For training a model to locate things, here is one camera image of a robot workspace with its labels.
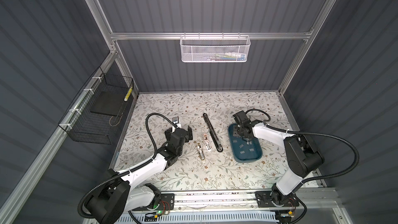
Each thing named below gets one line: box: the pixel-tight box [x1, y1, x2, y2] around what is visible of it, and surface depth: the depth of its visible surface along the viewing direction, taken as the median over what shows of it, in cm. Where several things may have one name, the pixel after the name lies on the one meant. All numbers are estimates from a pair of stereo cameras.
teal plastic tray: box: [228, 123, 263, 164], surface depth 91 cm
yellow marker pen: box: [123, 86, 133, 102], surface depth 83 cm
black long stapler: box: [202, 112, 224, 153], surface depth 98 cm
